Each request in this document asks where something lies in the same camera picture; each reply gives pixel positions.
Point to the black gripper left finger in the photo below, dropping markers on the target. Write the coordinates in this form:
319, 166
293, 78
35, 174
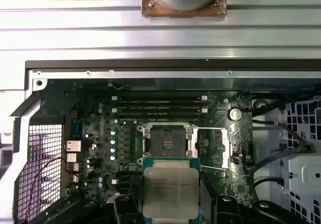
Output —
128, 211

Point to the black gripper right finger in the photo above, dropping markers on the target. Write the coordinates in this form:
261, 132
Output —
233, 211

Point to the silver green CPU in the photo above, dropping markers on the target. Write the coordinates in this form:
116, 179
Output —
170, 191

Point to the black RAM slot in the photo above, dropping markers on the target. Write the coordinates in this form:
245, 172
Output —
160, 104
125, 181
160, 116
160, 99
160, 110
130, 175

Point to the CPU socket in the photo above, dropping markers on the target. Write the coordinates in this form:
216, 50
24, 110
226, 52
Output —
166, 141

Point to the green motherboard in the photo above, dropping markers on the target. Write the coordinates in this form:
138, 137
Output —
225, 183

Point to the silver rear port housing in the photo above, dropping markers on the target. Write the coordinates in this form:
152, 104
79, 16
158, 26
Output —
75, 178
74, 146
73, 167
72, 158

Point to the silver metal disk bay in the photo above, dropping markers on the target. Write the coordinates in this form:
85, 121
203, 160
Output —
298, 163

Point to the teal pin connector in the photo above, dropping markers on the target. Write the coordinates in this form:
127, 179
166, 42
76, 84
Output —
77, 128

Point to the silver coin battery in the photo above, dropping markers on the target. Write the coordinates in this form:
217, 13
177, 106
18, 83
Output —
234, 114

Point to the silver motherboard screw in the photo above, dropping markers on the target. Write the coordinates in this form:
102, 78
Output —
225, 100

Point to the black silver PC case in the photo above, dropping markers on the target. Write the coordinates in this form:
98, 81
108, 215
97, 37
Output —
150, 74

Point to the brown square base plate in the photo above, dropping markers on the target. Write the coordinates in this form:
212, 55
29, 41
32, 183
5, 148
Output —
148, 10

